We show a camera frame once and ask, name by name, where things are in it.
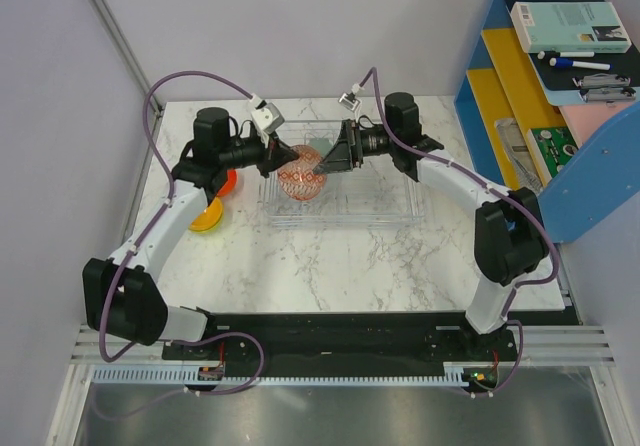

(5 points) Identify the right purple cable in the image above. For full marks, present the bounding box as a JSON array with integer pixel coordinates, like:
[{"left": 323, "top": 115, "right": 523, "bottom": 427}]
[{"left": 355, "top": 67, "right": 560, "bottom": 399}]

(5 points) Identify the red patterned glass bowl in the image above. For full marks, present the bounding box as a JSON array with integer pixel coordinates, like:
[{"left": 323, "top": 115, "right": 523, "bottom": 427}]
[{"left": 277, "top": 145, "right": 327, "bottom": 201}]

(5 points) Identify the clear bag with spiral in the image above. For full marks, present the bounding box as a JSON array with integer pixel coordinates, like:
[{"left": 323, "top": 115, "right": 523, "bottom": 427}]
[{"left": 494, "top": 118, "right": 543, "bottom": 194}]

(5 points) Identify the lower grey binder clip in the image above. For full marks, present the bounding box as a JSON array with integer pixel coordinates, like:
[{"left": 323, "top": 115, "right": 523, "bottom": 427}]
[{"left": 579, "top": 86, "right": 636, "bottom": 104}]

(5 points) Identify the clear plastic dish rack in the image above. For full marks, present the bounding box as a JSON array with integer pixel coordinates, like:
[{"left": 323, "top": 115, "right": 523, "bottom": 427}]
[{"left": 257, "top": 118, "right": 426, "bottom": 229}]

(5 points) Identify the grey binder clip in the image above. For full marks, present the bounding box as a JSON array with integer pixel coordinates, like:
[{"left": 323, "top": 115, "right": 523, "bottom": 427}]
[
  {"left": 579, "top": 86, "right": 636, "bottom": 104},
  {"left": 572, "top": 73, "right": 631, "bottom": 89}
]

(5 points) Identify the upper grey binder clip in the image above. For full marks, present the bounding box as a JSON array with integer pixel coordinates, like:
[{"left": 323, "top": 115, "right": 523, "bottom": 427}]
[{"left": 572, "top": 73, "right": 631, "bottom": 89}]

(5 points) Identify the white marker black cap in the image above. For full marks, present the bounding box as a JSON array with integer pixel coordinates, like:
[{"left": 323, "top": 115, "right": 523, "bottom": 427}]
[{"left": 537, "top": 51, "right": 595, "bottom": 60}]

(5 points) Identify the white slotted cable duct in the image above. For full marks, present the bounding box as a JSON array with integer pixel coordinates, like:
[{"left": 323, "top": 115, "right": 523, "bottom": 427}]
[{"left": 91, "top": 364, "right": 468, "bottom": 387}]

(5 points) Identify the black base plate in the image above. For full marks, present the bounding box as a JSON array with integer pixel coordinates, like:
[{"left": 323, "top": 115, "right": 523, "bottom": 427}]
[{"left": 162, "top": 312, "right": 517, "bottom": 376}]

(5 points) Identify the green plastic bowl underneath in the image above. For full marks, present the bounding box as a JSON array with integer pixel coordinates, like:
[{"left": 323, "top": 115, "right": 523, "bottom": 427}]
[{"left": 198, "top": 216, "right": 224, "bottom": 234}]

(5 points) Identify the green ceramic bowl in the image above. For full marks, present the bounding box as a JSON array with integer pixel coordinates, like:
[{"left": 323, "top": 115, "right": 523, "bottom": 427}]
[{"left": 308, "top": 138, "right": 333, "bottom": 158}]

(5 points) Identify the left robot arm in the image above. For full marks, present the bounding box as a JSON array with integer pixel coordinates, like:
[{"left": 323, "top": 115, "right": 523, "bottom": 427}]
[{"left": 82, "top": 102, "right": 299, "bottom": 359}]

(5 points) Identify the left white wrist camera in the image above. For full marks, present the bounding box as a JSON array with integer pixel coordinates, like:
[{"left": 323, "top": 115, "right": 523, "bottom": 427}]
[{"left": 249, "top": 94, "right": 285, "bottom": 135}]

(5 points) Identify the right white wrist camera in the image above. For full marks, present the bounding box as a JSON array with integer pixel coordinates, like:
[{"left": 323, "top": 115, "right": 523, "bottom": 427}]
[{"left": 338, "top": 82, "right": 363, "bottom": 112}]

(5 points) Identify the black clipboard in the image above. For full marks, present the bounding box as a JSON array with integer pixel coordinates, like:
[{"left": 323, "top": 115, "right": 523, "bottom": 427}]
[{"left": 504, "top": 0, "right": 639, "bottom": 91}]

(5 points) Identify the yellow plastic bowl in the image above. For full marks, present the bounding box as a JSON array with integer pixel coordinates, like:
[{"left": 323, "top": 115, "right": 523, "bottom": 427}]
[{"left": 189, "top": 198, "right": 224, "bottom": 233}]

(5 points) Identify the light green book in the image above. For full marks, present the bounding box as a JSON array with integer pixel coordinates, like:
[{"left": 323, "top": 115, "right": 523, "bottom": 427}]
[{"left": 510, "top": 2, "right": 632, "bottom": 54}]

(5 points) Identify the purple cable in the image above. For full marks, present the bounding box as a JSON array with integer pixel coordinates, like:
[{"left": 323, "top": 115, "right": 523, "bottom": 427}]
[
  {"left": 355, "top": 67, "right": 560, "bottom": 399},
  {"left": 92, "top": 70, "right": 265, "bottom": 420}
]

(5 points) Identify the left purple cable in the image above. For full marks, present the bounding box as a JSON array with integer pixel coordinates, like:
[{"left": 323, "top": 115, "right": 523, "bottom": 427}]
[{"left": 92, "top": 70, "right": 265, "bottom": 420}]

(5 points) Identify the aluminium frame rail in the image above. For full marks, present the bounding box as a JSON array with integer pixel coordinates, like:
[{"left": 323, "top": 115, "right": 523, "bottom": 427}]
[{"left": 70, "top": 325, "right": 615, "bottom": 367}]

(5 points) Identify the green circuit board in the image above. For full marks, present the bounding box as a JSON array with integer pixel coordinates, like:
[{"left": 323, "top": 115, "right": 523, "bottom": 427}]
[{"left": 525, "top": 126, "right": 578, "bottom": 186}]

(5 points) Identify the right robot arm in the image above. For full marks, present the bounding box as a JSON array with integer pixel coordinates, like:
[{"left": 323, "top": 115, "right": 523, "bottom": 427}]
[{"left": 314, "top": 92, "right": 553, "bottom": 360}]

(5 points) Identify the blue wooden shelf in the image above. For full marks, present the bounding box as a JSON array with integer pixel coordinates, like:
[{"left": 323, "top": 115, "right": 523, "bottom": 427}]
[{"left": 454, "top": 0, "right": 639, "bottom": 243}]

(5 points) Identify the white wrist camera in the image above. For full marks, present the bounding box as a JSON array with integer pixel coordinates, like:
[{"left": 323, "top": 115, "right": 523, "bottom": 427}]
[
  {"left": 338, "top": 82, "right": 363, "bottom": 112},
  {"left": 249, "top": 94, "right": 285, "bottom": 135}
]

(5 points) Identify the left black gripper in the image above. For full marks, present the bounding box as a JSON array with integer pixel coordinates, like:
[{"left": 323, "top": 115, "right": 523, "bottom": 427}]
[{"left": 219, "top": 131, "right": 298, "bottom": 179}]

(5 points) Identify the white marker blue cap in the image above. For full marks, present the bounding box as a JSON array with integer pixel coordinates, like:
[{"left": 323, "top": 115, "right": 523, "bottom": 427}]
[{"left": 549, "top": 58, "right": 611, "bottom": 71}]

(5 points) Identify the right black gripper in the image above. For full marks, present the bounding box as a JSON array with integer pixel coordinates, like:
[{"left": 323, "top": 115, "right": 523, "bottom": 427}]
[{"left": 314, "top": 120, "right": 398, "bottom": 176}]

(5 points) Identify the red plastic bowl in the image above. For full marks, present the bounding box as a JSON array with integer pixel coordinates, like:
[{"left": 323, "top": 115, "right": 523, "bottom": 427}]
[{"left": 217, "top": 169, "right": 238, "bottom": 197}]

